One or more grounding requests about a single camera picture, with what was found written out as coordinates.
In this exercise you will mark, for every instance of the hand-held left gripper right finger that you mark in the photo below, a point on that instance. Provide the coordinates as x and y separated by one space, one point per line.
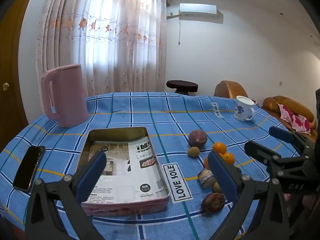
220 173

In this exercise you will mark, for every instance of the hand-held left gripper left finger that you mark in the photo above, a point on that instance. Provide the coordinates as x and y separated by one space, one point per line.
92 175

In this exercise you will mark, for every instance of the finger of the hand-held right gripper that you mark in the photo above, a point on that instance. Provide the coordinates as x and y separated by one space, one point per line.
257 152
280 134

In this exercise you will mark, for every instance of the orange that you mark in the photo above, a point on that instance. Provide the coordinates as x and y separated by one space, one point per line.
228 158
206 162
219 147

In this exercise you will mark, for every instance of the wrinkled dark passion fruit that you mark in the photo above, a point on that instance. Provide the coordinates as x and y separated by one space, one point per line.
212 202

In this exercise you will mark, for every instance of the small brown-green fruit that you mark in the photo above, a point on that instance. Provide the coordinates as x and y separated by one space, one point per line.
216 187
193 152

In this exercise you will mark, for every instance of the pink rectangular tin box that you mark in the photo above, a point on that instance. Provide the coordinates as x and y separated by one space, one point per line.
125 208

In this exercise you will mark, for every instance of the small tin can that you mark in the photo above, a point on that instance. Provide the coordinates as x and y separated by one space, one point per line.
205 177

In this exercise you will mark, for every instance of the pink floral cloth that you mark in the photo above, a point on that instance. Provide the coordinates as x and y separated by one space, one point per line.
297 123

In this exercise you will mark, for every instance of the brown leather sofa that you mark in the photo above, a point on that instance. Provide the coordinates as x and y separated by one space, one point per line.
295 107

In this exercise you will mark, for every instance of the smooth purple passion fruit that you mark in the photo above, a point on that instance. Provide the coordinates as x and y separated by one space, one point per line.
197 138

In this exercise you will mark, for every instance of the white mug with blue print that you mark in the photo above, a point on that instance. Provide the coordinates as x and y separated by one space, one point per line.
241 110

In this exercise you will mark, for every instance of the printed paper booklet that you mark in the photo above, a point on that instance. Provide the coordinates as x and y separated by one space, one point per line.
140 170

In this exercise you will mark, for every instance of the black smartphone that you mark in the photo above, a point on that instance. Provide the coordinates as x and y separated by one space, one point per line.
27 167

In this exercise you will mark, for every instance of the blue plaid tablecloth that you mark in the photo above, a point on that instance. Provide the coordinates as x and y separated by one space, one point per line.
140 115

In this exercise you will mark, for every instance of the pink plastic jug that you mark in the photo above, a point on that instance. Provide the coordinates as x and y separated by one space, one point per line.
70 97

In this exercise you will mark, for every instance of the dark round stool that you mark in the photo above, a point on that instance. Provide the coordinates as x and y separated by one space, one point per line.
182 85

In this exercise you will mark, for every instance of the wooden door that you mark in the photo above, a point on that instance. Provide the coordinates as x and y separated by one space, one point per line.
10 105

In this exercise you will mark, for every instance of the brass door knob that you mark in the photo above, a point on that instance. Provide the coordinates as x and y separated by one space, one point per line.
5 86

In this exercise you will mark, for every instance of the sheer floral curtain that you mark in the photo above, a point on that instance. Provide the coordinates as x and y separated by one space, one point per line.
100 42

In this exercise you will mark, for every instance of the white air conditioner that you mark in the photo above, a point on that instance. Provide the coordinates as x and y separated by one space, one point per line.
197 10

